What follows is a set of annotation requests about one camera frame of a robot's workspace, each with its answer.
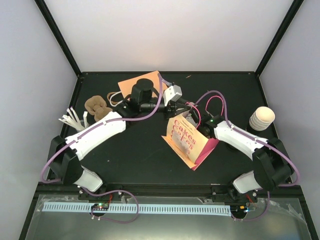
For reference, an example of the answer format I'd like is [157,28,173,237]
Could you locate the cream cakes paper bag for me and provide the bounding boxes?
[163,102,219,171]

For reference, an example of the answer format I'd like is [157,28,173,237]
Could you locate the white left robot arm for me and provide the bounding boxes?
[45,76,191,200]

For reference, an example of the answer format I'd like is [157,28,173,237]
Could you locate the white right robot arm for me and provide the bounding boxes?
[197,114,295,202]

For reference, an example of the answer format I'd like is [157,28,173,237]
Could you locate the plain brown paper bag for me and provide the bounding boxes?
[107,70,160,107]

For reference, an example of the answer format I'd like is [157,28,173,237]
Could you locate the stack of paper cups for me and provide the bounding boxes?
[246,106,276,132]

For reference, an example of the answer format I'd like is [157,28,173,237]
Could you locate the brown pulp cup carriers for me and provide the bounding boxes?
[84,95,112,122]

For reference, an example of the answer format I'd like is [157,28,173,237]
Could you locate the white straws bundle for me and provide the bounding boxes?
[58,106,89,132]

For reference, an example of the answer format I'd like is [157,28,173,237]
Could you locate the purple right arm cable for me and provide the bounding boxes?
[194,90,301,222]

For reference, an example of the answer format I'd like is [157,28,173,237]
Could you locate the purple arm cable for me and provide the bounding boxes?
[41,72,173,185]
[194,90,301,222]

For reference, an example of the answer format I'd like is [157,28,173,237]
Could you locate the black frame post right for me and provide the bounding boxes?
[254,0,304,78]

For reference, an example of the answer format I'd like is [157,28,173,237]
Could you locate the black frame post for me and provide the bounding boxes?
[254,0,304,78]
[34,0,82,77]

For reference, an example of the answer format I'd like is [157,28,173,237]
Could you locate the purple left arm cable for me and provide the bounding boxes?
[41,72,173,185]

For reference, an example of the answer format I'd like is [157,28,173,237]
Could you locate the light blue cable duct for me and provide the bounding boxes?
[42,202,231,217]

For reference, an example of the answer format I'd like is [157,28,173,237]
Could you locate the black frame post left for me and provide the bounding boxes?
[34,0,82,77]

